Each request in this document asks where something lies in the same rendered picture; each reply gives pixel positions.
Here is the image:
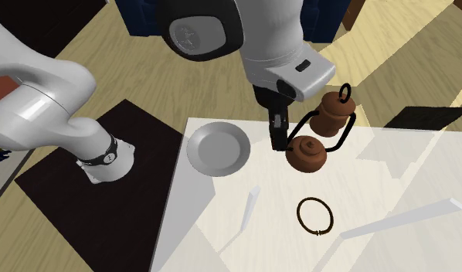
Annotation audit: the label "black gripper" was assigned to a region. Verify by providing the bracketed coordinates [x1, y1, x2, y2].
[252, 83, 297, 152]

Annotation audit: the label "grey plate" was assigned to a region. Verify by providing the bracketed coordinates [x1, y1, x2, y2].
[185, 121, 252, 178]

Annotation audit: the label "pale translucent table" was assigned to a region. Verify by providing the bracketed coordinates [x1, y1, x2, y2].
[149, 117, 462, 272]

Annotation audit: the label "dark blue sofa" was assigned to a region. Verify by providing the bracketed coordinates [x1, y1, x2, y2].
[115, 0, 352, 43]

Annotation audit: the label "dark robot stand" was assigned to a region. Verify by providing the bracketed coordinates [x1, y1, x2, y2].
[14, 99, 184, 272]

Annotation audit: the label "brown lantern with black frame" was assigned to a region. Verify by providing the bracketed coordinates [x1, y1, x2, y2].
[284, 83, 358, 174]

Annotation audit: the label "dark brown ring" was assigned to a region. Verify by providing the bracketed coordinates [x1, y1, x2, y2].
[296, 196, 335, 237]

